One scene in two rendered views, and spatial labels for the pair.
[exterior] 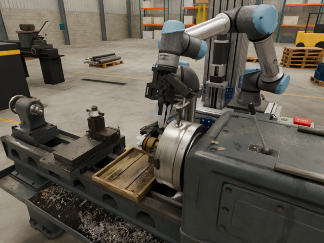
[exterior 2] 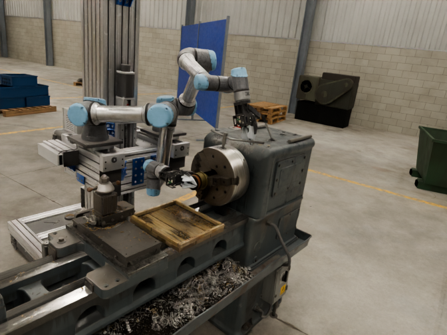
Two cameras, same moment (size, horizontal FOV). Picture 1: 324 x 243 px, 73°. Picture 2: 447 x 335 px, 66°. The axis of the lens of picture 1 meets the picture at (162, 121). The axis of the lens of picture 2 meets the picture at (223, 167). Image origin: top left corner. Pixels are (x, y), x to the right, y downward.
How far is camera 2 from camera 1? 173 cm
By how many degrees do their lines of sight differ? 75
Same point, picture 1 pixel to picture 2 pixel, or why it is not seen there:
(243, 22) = (203, 62)
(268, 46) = not seen: hidden behind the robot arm
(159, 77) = (243, 108)
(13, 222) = not seen: outside the picture
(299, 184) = (297, 144)
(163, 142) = (233, 162)
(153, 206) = (229, 224)
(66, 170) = (163, 258)
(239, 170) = (285, 149)
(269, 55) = not seen: hidden behind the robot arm
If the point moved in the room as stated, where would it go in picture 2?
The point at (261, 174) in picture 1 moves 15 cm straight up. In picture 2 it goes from (290, 147) to (295, 120)
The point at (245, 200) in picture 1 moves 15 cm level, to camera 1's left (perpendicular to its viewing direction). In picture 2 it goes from (283, 167) to (283, 175)
